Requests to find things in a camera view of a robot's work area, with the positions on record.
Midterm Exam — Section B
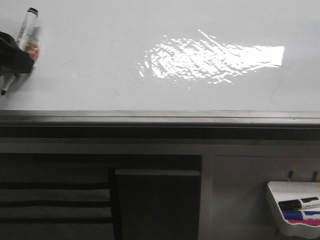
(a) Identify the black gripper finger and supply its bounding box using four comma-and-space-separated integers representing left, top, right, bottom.
0, 32, 35, 76

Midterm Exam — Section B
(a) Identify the white whiteboard marker black cap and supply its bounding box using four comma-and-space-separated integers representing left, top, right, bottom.
0, 7, 40, 96

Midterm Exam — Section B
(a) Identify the grey black striped fabric organizer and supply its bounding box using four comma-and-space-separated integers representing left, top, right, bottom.
0, 174, 123, 240

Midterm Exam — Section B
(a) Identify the dark rectangular panel white top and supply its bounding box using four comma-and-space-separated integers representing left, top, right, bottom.
116, 170, 201, 240

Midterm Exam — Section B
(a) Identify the white plastic marker tray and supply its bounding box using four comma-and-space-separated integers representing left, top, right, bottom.
265, 181, 320, 240

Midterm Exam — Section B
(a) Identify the blue capped marker in tray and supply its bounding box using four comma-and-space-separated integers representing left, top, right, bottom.
281, 210, 320, 221

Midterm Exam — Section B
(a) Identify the black capped marker in tray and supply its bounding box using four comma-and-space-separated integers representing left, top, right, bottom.
278, 196, 320, 211

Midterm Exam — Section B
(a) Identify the pink marker in tray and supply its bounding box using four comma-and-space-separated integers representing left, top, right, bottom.
287, 219, 320, 226

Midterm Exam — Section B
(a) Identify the white whiteboard with metal frame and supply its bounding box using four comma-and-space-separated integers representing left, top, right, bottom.
0, 0, 320, 126

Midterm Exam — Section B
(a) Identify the white cabinet frame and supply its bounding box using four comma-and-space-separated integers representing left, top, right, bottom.
0, 138, 320, 240

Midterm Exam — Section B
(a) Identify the left black wall hook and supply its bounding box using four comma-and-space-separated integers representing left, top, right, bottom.
287, 170, 294, 182

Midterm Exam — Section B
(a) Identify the black wall hook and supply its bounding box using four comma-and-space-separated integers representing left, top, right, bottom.
287, 170, 294, 182
311, 171, 318, 182

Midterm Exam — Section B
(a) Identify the right black wall hook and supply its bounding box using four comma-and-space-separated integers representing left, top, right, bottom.
311, 171, 318, 182

